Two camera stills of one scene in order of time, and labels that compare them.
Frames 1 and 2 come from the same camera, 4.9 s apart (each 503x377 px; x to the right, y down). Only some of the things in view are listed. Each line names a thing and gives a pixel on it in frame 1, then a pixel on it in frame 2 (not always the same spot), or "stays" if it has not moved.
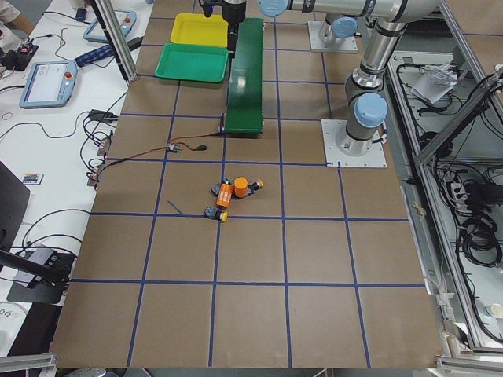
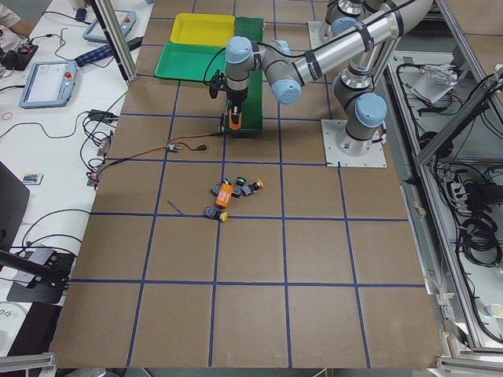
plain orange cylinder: x=240 y=186 → x=234 y=126
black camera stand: x=44 y=272 stays
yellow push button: x=220 y=214 stays
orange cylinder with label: x=224 y=195 stays
